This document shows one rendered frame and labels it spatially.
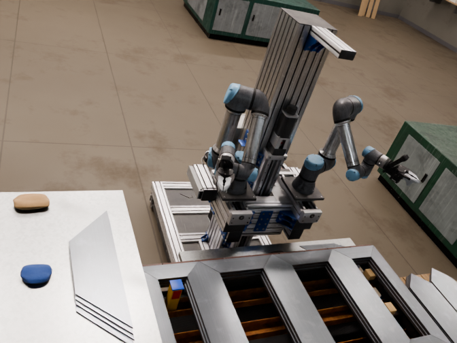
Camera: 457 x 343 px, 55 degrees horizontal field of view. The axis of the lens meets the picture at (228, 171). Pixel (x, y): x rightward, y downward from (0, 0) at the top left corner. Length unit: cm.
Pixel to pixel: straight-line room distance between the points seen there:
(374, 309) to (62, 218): 170
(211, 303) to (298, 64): 135
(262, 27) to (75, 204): 687
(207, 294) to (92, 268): 60
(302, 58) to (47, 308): 176
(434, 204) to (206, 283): 328
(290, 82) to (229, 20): 588
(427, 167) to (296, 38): 302
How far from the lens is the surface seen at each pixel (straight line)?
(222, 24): 837
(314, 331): 234
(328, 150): 285
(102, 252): 204
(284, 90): 256
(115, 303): 187
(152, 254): 355
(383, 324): 259
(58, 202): 230
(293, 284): 248
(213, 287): 229
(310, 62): 256
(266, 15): 864
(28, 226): 218
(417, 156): 523
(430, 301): 295
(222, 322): 217
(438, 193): 503
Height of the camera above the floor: 256
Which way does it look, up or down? 33 degrees down
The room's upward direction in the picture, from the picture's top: 18 degrees clockwise
